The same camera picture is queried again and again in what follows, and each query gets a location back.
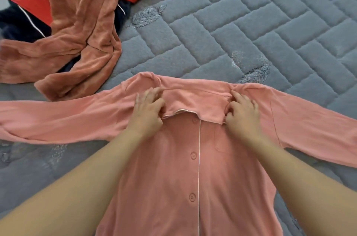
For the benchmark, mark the brown velvet garment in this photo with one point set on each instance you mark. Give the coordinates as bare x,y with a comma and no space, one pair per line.
83,26

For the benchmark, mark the person's left forearm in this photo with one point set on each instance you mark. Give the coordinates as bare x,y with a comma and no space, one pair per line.
67,194

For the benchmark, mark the person's left hand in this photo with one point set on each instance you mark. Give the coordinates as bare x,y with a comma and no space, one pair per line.
148,113

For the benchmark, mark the navy velvet pyjama top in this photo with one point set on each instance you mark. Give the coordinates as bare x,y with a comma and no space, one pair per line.
22,23

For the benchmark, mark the person's right forearm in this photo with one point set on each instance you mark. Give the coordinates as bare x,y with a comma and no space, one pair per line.
312,188

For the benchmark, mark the pink pajama shirt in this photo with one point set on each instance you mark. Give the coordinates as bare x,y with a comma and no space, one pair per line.
184,177

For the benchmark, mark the person's right hand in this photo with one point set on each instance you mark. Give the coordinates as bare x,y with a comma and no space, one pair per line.
244,118

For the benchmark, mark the grey quilted mattress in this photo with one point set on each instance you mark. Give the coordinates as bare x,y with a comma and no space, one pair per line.
251,21

